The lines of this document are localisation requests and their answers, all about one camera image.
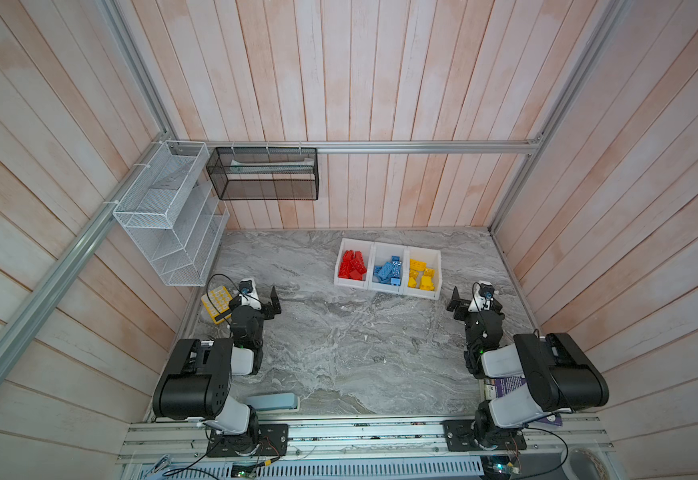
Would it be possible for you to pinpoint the yellow sloped brick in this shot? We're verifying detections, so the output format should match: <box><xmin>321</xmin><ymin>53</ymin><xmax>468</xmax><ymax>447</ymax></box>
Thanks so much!
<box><xmin>408</xmin><ymin>270</ymin><xmax>419</xmax><ymax>288</ymax></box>

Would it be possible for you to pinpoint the yellow long brick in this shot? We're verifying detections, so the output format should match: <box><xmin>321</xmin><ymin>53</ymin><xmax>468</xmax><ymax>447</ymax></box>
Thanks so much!
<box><xmin>409</xmin><ymin>259</ymin><xmax>427</xmax><ymax>272</ymax></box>

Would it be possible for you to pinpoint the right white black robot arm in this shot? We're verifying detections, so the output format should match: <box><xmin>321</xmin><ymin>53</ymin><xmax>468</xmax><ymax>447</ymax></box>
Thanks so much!
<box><xmin>442</xmin><ymin>282</ymin><xmax>609</xmax><ymax>452</ymax></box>

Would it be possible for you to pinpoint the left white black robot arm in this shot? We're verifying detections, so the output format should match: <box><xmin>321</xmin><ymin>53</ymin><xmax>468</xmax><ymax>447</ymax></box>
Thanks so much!
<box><xmin>152</xmin><ymin>279</ymin><xmax>288</xmax><ymax>460</ymax></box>

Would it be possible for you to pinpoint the yellow calculator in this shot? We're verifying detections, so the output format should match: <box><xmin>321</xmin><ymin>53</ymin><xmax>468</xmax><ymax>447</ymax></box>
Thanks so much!
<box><xmin>201</xmin><ymin>286</ymin><xmax>232</xmax><ymax>325</ymax></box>

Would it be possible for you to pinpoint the right white bin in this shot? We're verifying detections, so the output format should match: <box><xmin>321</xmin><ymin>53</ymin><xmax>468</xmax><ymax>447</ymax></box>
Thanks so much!
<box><xmin>402</xmin><ymin>246</ymin><xmax>443</xmax><ymax>300</ymax></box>

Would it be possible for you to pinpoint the white bin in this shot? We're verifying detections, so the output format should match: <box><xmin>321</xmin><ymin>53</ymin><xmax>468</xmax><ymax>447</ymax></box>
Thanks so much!
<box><xmin>402</xmin><ymin>246</ymin><xmax>443</xmax><ymax>300</ymax></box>
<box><xmin>333</xmin><ymin>238</ymin><xmax>373</xmax><ymax>290</ymax></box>
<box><xmin>369</xmin><ymin>242</ymin><xmax>407</xmax><ymax>295</ymax></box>

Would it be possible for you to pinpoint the purple book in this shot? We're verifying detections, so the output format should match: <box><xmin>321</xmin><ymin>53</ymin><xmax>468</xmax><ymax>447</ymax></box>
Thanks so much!
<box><xmin>483</xmin><ymin>376</ymin><xmax>563</xmax><ymax>427</ymax></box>

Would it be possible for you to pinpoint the light blue case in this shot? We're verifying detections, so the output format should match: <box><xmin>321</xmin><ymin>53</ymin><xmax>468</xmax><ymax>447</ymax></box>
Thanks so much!
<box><xmin>244</xmin><ymin>392</ymin><xmax>300</xmax><ymax>412</ymax></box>

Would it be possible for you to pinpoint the middle white bin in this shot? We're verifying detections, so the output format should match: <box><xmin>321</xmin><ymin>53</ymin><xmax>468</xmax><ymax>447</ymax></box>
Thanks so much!
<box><xmin>369</xmin><ymin>242</ymin><xmax>407</xmax><ymax>295</ymax></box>

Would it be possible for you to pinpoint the left white bin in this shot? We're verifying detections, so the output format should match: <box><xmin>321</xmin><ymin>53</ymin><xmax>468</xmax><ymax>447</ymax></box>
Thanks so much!
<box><xmin>333</xmin><ymin>238</ymin><xmax>373</xmax><ymax>290</ymax></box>

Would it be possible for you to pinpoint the black mesh basket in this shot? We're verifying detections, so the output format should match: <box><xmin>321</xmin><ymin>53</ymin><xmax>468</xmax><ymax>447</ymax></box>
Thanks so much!
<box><xmin>206</xmin><ymin>146</ymin><xmax>320</xmax><ymax>201</ymax></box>

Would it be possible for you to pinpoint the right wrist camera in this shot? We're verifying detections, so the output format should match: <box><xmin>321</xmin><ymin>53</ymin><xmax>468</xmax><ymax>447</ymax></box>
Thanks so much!
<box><xmin>468</xmin><ymin>281</ymin><xmax>496</xmax><ymax>312</ymax></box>

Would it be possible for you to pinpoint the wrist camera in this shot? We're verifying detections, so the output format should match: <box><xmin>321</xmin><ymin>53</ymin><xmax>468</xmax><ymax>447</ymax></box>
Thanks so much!
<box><xmin>238</xmin><ymin>278</ymin><xmax>262</xmax><ymax>310</ymax></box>
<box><xmin>468</xmin><ymin>281</ymin><xmax>496</xmax><ymax>312</ymax></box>

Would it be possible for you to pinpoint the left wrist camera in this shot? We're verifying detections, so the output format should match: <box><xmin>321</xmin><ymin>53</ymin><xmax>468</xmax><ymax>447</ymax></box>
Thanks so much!
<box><xmin>238</xmin><ymin>278</ymin><xmax>262</xmax><ymax>310</ymax></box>

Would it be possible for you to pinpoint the white wire mesh shelf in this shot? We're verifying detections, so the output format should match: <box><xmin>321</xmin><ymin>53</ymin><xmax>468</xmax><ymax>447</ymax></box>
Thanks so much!
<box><xmin>114</xmin><ymin>141</ymin><xmax>229</xmax><ymax>287</ymax></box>

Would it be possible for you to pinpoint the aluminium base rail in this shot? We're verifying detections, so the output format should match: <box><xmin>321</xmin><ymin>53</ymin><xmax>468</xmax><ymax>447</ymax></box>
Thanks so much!
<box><xmin>116</xmin><ymin>414</ymin><xmax>615</xmax><ymax>465</ymax></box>

